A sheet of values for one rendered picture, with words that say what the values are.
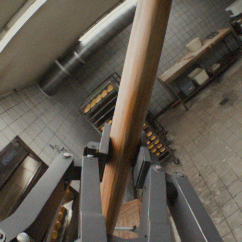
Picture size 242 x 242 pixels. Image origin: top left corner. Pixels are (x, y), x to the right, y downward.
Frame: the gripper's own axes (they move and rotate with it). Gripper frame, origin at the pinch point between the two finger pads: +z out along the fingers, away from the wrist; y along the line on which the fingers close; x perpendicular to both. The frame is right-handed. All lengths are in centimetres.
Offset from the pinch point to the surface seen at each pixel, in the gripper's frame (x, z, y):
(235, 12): 181, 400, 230
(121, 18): 63, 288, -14
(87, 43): 16, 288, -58
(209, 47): 75, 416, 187
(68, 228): -145, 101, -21
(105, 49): 13, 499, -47
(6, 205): -108, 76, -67
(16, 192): -108, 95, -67
